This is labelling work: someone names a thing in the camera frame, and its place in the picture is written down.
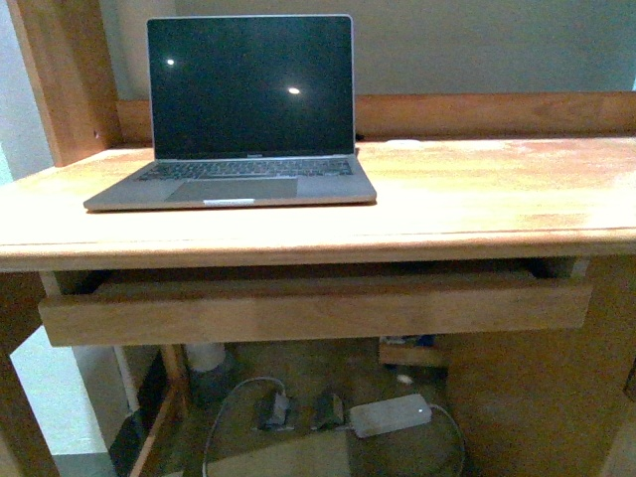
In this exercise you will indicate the grey open laptop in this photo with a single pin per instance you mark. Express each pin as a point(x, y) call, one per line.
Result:
point(247, 111)

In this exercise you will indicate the white cylinder under desk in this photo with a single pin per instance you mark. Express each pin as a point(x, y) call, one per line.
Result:
point(205, 357)

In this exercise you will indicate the wooden pull-out keyboard tray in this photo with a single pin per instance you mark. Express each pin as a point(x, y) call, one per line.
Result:
point(302, 309)

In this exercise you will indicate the white power adapter brick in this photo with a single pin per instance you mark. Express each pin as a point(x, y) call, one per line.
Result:
point(389, 415)

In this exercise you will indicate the wooden desk with hutch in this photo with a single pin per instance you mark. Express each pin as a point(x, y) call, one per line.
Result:
point(496, 175)

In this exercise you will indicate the white cable grommet cap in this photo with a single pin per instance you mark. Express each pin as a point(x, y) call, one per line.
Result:
point(404, 143)

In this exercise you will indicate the black wall plug right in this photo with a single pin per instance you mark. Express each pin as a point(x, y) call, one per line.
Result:
point(329, 412)

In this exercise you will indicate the black wall plug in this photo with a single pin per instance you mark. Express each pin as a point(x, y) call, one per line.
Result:
point(272, 411)
point(329, 412)

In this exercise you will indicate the black wall plug left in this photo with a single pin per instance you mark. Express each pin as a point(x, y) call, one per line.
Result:
point(272, 411)

